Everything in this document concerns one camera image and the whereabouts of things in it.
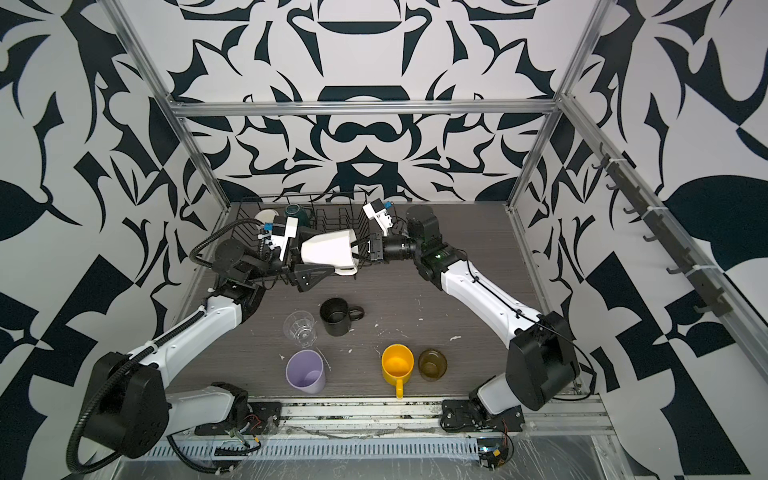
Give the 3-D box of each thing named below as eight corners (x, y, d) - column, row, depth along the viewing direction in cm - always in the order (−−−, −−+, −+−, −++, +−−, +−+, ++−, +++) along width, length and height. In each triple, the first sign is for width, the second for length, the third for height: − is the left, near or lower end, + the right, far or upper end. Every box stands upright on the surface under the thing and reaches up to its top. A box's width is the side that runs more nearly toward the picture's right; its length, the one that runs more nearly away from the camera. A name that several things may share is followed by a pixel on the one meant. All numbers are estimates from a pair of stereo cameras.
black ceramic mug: (324, 336, 89) (318, 321, 81) (327, 313, 94) (321, 297, 85) (362, 336, 89) (360, 321, 81) (364, 313, 94) (362, 297, 85)
